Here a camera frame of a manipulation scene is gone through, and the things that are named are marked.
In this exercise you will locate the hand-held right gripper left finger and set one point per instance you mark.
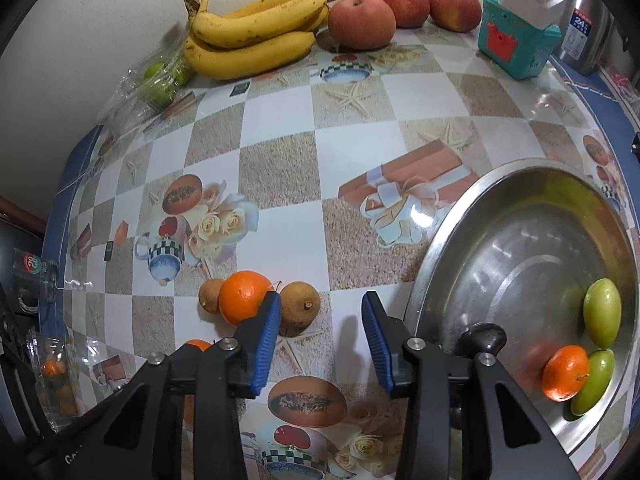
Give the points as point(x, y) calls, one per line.
point(265, 345)

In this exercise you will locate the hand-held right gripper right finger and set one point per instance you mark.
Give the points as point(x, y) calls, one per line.
point(377, 345)

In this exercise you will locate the dark cherry with stem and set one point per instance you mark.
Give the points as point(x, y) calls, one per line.
point(482, 335)

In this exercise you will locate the round steel basin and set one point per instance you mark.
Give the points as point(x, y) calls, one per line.
point(525, 270)

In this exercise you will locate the small green oval fruit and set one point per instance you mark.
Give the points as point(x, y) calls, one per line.
point(592, 380)

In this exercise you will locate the large green oval fruit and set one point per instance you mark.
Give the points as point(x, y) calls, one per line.
point(602, 312)

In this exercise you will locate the large brown round fruit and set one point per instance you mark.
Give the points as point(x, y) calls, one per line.
point(299, 307)

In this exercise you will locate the small orange tangerine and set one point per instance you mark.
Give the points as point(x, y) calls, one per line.
point(197, 345)

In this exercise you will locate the small brown round fruit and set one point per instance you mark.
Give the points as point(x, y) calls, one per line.
point(210, 296)

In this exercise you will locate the clear bag of kumquats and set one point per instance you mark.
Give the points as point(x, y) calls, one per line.
point(52, 370)

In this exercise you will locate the clear glass cup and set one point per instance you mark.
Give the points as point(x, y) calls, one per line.
point(35, 270)

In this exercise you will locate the checkered printed tablecloth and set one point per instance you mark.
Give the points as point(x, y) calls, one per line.
point(360, 110)

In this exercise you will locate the clear bag of green fruit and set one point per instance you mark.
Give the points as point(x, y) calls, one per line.
point(160, 90)

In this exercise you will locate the yellow banana bunch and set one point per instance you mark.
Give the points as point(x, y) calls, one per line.
point(250, 55)

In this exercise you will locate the red apple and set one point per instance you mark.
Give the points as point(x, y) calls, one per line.
point(454, 5)
point(402, 2)
point(361, 22)

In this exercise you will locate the teal plastic box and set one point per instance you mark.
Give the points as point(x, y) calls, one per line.
point(520, 50)

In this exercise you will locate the stainless steel kettle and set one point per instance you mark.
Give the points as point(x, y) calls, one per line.
point(582, 25)

